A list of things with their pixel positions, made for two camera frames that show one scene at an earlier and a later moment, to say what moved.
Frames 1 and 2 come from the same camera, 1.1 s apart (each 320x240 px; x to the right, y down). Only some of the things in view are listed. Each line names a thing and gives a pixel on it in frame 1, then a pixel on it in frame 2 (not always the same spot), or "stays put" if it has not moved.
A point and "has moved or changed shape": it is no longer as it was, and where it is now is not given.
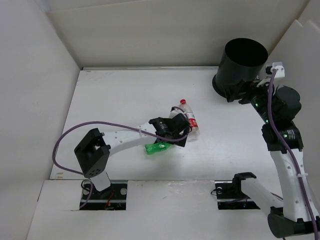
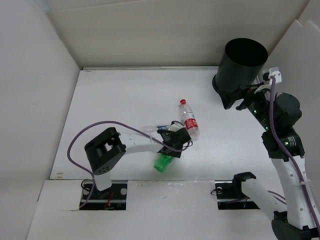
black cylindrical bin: [242, 61] stays put
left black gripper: [183, 134] -> [174, 153]
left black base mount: [114, 198] stays put
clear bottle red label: [194, 134] stays put
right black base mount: [229, 194] stays put
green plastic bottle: [152, 147] has moved or changed shape
